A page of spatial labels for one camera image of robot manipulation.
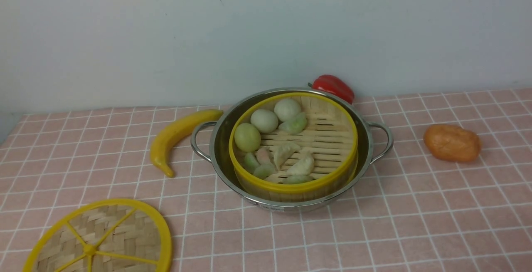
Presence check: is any white steamed bun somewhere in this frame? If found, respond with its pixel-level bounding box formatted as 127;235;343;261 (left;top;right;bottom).
250;109;278;134
273;98;302;122

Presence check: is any green steamed bun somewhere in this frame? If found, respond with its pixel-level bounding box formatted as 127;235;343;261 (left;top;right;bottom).
234;124;261;153

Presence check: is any yellow bamboo steamer lid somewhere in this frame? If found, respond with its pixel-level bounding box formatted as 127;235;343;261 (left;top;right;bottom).
23;198;173;272

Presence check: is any pink dumpling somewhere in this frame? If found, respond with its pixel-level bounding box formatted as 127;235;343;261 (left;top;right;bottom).
255;146;273;165

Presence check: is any stainless steel pot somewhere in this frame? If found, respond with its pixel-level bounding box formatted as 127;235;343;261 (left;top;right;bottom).
191;87;394;213

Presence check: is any orange-brown potato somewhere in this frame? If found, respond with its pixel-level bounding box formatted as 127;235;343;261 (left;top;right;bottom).
423;124;482;163

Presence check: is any red bell pepper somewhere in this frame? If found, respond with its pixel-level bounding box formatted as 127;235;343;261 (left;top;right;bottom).
308;74;355;104

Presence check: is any green dumpling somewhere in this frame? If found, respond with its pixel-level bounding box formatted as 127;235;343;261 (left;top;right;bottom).
252;163;277;180
243;152;261;174
281;175;314;185
278;111;308;134

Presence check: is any yellow plastic banana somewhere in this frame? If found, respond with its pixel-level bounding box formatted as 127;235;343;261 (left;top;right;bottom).
150;109;224;178

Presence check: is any yellow bamboo steamer basket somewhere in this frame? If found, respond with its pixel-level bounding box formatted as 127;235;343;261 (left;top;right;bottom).
228;91;358;203

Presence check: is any white dumpling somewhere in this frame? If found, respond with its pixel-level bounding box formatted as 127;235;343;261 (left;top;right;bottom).
273;142;302;171
286;151;314;176

